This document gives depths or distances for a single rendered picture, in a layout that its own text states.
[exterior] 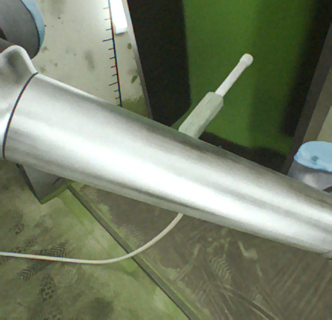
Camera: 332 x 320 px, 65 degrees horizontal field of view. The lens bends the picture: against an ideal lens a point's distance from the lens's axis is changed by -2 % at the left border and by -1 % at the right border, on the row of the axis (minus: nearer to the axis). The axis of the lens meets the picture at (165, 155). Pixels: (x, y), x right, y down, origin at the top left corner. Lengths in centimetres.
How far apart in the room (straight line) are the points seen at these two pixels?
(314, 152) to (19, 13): 48
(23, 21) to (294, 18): 83
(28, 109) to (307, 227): 32
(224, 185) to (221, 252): 117
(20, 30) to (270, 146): 112
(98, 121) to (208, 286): 118
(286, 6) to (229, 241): 107
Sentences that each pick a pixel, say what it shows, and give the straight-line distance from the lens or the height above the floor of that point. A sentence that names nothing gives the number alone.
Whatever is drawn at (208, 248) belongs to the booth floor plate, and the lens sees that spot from 143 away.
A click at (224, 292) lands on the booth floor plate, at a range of 134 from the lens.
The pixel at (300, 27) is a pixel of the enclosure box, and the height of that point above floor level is 104.
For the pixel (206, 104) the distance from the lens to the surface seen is 72.
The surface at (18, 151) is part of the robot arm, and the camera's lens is 25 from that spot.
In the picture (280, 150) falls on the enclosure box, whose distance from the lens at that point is 129.
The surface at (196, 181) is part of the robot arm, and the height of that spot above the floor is 108.
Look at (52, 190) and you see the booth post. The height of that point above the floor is 7.
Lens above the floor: 127
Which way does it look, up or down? 40 degrees down
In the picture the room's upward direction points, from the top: straight up
